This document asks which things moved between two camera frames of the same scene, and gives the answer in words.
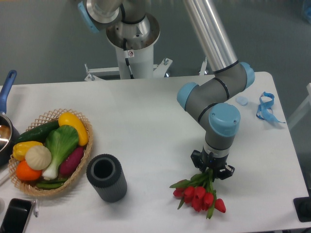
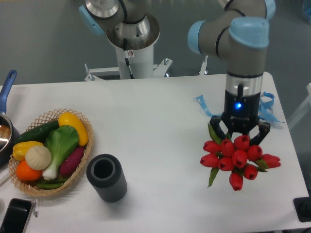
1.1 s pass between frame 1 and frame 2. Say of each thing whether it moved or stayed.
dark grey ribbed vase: stayed
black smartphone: stayed
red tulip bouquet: moved
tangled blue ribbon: stayed
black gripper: moved
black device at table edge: stayed
